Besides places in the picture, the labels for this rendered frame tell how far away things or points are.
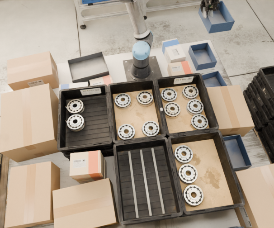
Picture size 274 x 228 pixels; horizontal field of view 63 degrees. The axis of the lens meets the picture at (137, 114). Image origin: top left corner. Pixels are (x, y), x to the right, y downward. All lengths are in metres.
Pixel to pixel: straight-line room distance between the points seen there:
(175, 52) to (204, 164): 0.88
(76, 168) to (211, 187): 0.72
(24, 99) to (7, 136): 0.25
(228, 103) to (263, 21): 2.24
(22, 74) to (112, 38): 1.58
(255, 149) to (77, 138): 1.11
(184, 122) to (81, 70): 0.85
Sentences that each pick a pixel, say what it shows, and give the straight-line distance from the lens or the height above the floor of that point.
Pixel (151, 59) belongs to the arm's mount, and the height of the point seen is 0.74.
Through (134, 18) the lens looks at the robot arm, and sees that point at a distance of 1.54.
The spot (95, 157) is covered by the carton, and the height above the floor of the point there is 0.92.
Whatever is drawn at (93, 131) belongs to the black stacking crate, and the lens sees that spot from 1.39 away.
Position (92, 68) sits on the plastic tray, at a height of 0.75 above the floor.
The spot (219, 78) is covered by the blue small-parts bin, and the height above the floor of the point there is 0.74.
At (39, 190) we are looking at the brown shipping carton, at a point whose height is 0.86.
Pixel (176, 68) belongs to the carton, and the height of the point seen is 0.77.
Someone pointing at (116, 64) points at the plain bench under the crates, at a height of 0.70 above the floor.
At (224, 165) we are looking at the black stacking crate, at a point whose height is 0.86.
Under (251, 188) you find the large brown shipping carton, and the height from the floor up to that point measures 0.90.
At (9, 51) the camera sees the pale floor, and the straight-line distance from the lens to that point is 3.30.
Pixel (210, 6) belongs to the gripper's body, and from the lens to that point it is 1.48.
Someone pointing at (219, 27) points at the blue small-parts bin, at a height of 1.10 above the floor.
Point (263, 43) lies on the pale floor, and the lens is 3.32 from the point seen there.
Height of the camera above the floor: 2.07
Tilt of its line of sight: 62 degrees down
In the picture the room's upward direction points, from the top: 2 degrees counter-clockwise
